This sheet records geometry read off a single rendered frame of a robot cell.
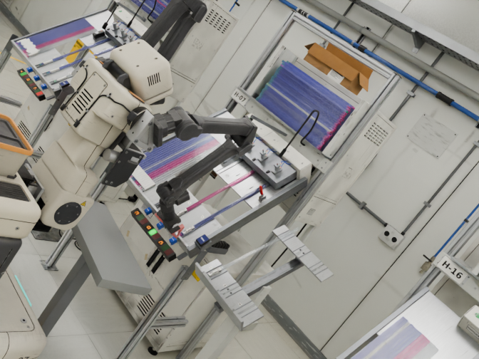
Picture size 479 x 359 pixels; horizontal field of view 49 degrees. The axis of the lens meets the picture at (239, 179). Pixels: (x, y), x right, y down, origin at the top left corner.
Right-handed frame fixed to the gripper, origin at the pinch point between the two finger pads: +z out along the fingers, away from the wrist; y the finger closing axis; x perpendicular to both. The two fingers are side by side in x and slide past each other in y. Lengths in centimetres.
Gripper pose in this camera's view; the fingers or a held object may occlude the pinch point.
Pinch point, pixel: (170, 229)
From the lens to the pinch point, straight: 234.8
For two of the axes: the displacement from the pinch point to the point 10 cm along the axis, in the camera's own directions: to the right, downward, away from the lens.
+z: 0.1, 6.9, 7.3
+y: -6.1, -5.7, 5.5
